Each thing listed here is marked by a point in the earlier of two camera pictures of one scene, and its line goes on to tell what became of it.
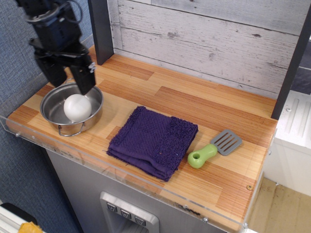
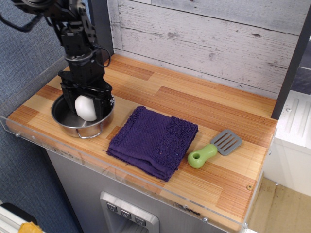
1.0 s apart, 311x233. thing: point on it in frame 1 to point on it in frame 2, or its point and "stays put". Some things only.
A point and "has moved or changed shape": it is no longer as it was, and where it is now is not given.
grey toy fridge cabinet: (84, 183) stays put
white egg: (77, 107) has moved or changed shape
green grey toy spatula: (224, 143) stays put
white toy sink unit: (288, 163) stays put
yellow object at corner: (29, 227) stays put
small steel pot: (52, 105) has moved or changed shape
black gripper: (57, 39) to (86, 76)
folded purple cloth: (154, 142) stays put
